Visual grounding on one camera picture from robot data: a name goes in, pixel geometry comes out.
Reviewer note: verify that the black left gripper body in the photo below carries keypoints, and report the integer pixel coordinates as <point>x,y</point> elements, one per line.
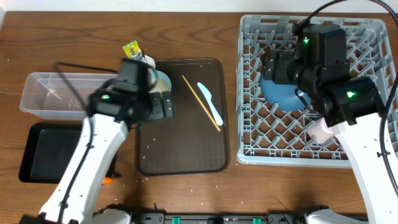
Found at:
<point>162,107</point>

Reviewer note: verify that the brown serving tray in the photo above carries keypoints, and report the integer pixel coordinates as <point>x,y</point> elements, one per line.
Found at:
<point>188,143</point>

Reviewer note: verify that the light blue plastic knife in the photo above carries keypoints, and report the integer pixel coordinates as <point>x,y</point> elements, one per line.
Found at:
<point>208,97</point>

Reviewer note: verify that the snack wrapper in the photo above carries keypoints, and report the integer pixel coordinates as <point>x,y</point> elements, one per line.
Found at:
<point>133,51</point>

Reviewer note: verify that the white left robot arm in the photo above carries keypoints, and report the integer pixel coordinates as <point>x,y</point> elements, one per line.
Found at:
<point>112,109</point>

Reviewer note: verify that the light blue rice bowl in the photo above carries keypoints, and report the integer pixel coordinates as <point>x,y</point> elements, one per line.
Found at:
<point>160,81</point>

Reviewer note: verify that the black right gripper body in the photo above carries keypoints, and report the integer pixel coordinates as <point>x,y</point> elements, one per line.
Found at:
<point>288,73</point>

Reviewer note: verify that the black bin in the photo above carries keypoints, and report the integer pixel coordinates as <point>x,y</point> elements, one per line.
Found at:
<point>48,151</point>

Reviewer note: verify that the wooden chopstick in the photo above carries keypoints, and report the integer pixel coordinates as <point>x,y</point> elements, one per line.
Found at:
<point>201,104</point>

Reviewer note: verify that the blue plate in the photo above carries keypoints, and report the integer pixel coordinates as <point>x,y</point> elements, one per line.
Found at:
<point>283,95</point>

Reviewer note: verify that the orange carrot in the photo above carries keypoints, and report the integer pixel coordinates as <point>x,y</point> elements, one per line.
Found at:
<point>107,180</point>

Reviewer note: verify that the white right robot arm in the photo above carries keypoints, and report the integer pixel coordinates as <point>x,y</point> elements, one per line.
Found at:
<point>352,111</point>

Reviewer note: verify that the pink plastic cup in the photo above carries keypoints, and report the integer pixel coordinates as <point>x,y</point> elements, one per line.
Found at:
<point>320,131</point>

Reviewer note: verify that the grey dishwasher rack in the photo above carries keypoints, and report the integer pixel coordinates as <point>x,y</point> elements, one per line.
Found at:
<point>269,135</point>

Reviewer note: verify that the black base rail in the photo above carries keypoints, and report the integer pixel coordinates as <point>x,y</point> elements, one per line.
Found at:
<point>273,218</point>

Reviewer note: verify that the clear plastic bin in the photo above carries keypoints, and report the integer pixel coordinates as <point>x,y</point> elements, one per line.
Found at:
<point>47,96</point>

